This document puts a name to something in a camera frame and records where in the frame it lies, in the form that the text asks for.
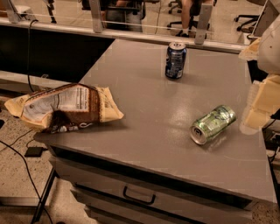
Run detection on metal railing post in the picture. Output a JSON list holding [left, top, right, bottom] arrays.
[[194, 3, 213, 45], [89, 0, 103, 33]]

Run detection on blue soda can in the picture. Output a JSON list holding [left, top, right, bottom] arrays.
[[165, 42, 186, 79]]

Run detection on seated person bare legs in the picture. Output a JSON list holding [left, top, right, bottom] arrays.
[[177, 0, 214, 38]]

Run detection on seated person in jeans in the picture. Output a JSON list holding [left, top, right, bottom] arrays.
[[100, 0, 143, 32]]

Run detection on black chair base right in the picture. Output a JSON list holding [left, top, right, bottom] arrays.
[[234, 14, 259, 32]]

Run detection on right metal railing post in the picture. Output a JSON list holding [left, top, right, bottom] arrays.
[[194, 3, 213, 45]]

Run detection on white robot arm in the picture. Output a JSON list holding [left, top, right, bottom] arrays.
[[239, 0, 280, 134]]

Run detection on green soda can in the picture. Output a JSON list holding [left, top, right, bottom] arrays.
[[190, 105, 236, 145]]

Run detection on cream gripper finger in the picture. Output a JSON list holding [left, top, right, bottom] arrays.
[[243, 74, 280, 130], [239, 38, 261, 61]]

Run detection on black drawer handle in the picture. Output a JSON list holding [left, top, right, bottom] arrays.
[[122, 185, 156, 206]]

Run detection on left metal railing post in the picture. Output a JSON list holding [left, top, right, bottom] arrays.
[[89, 0, 103, 33]]

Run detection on grey drawer cabinet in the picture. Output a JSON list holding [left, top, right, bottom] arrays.
[[47, 145, 257, 224]]

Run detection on black power adapter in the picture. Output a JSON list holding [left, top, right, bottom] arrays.
[[24, 147, 43, 158]]

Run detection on black floor cable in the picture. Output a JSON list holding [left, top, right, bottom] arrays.
[[0, 128, 55, 224]]

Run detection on black hanging cable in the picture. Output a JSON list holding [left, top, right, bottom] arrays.
[[26, 18, 39, 93]]

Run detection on brown chip bag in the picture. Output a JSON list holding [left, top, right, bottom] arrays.
[[4, 83, 123, 133]]

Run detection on black office chair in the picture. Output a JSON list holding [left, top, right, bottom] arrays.
[[167, 0, 217, 32]]

